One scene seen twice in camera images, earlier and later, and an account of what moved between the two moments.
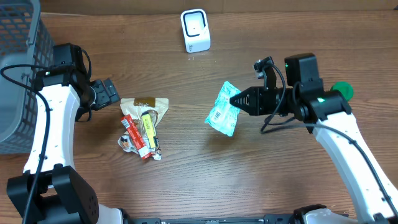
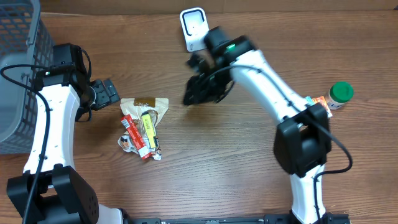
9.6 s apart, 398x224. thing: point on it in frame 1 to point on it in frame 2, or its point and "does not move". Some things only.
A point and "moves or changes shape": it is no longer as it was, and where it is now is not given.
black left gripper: x=106 y=93 does not move
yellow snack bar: x=149 y=129 does not move
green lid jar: x=346 y=88 does not move
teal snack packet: x=224 y=114 moves or changes shape
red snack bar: x=135 y=137 does not move
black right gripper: x=256 y=98 to x=196 y=88
